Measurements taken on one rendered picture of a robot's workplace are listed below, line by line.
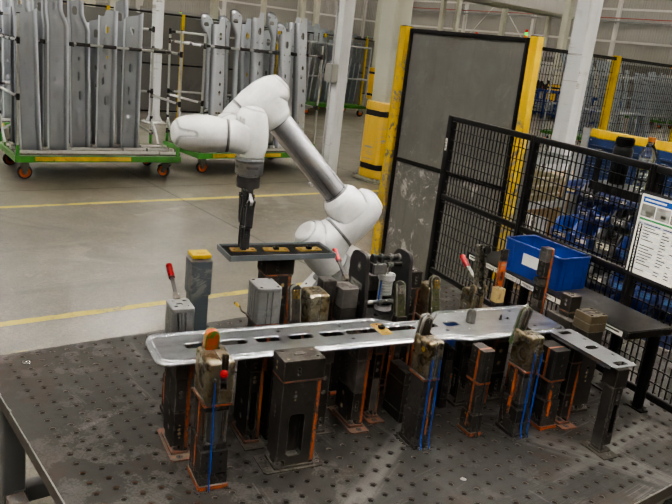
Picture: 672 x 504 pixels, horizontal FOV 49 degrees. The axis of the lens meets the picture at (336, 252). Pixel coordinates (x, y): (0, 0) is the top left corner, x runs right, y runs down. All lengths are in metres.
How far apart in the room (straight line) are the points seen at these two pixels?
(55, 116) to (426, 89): 4.89
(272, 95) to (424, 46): 2.69
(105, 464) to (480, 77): 3.62
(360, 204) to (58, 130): 6.35
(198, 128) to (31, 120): 6.72
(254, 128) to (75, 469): 1.08
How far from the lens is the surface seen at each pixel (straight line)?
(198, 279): 2.32
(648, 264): 2.81
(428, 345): 2.13
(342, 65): 9.39
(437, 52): 5.27
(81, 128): 9.26
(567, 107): 6.97
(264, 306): 2.21
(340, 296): 2.37
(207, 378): 1.83
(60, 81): 8.93
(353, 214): 2.94
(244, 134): 2.24
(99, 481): 2.04
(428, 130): 5.28
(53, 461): 2.13
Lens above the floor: 1.84
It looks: 16 degrees down
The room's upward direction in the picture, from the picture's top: 7 degrees clockwise
